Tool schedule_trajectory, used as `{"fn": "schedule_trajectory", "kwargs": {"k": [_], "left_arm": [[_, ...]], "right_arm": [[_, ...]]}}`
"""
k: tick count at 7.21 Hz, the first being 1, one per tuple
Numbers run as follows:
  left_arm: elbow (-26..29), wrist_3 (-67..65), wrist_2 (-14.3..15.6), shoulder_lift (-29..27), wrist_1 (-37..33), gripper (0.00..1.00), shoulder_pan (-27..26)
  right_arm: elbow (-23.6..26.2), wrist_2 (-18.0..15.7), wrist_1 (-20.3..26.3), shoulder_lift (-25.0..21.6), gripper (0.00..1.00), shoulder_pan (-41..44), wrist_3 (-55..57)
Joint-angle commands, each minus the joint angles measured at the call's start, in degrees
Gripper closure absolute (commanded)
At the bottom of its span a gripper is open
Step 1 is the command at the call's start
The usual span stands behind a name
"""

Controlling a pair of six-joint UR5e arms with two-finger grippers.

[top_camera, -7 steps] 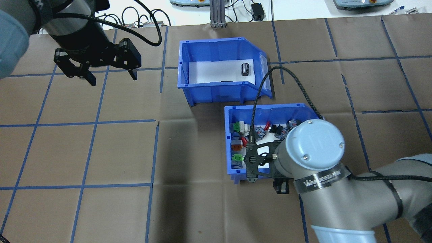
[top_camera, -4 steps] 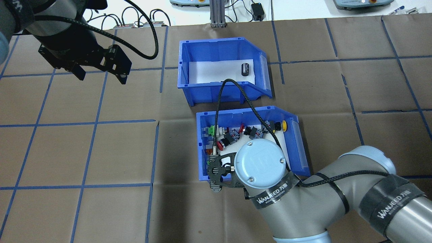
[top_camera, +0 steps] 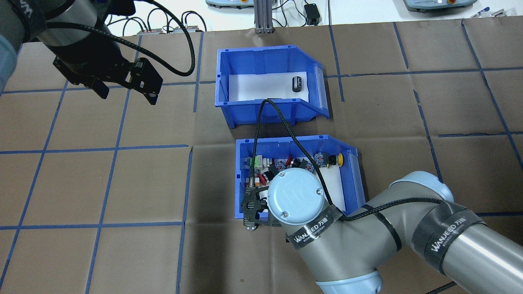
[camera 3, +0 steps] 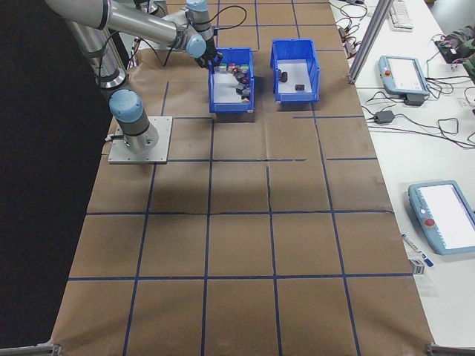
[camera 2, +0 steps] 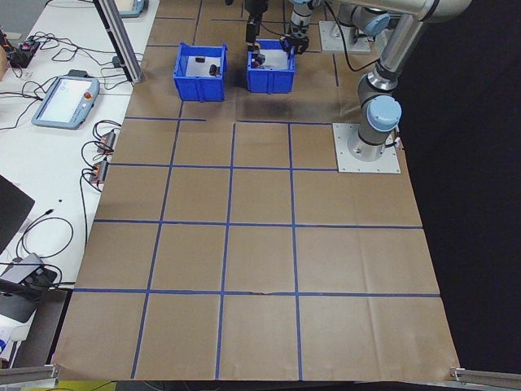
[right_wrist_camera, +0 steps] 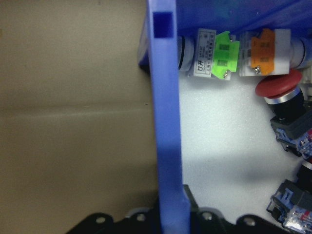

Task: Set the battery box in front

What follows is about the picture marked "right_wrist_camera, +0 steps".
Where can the white orange push button switch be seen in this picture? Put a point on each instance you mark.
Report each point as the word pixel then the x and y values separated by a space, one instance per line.
pixel 280 48

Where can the red mushroom button switch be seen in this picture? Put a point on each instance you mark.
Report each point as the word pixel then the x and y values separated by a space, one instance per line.
pixel 278 85

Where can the white foam liner sheet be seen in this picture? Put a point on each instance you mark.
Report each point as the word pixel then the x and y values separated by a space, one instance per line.
pixel 219 134

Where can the white green push button switch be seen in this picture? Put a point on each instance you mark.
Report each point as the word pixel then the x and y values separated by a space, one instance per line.
pixel 202 56

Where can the red flat button switch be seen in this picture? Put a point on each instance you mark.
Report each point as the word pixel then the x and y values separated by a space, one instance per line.
pixel 292 202

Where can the blue plastic storage bin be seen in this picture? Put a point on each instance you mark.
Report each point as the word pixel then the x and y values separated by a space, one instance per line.
pixel 167 122

